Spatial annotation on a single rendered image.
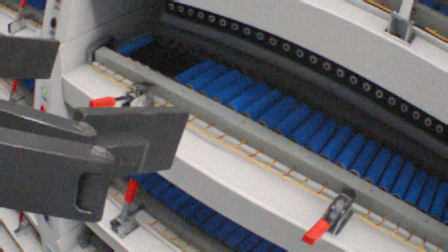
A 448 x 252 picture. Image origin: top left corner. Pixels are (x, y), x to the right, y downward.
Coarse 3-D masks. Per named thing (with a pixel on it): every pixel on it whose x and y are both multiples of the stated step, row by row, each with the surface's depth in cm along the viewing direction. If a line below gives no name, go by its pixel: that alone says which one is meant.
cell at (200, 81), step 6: (216, 66) 56; (222, 66) 56; (210, 72) 54; (216, 72) 55; (222, 72) 56; (198, 78) 53; (204, 78) 53; (210, 78) 54; (216, 78) 55; (186, 84) 53; (192, 84) 52; (198, 84) 53; (204, 84) 53
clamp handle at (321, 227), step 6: (336, 204) 37; (342, 204) 36; (336, 210) 37; (330, 216) 36; (336, 216) 36; (318, 222) 34; (324, 222) 34; (330, 222) 35; (312, 228) 33; (318, 228) 33; (324, 228) 33; (306, 234) 32; (312, 234) 32; (318, 234) 32; (306, 240) 32; (312, 240) 31
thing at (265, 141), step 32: (128, 64) 55; (160, 96) 52; (192, 96) 49; (224, 128) 47; (256, 128) 46; (288, 160) 44; (320, 160) 42; (320, 192) 41; (384, 192) 39; (416, 224) 35
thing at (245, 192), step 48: (96, 48) 58; (240, 48) 59; (96, 96) 53; (192, 144) 47; (432, 144) 44; (192, 192) 46; (240, 192) 42; (288, 192) 42; (288, 240) 40; (336, 240) 37; (384, 240) 36
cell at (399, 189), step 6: (408, 162) 43; (408, 168) 42; (414, 168) 43; (402, 174) 42; (408, 174) 42; (402, 180) 41; (408, 180) 41; (396, 186) 40; (402, 186) 40; (396, 192) 39; (402, 192) 39; (402, 198) 40
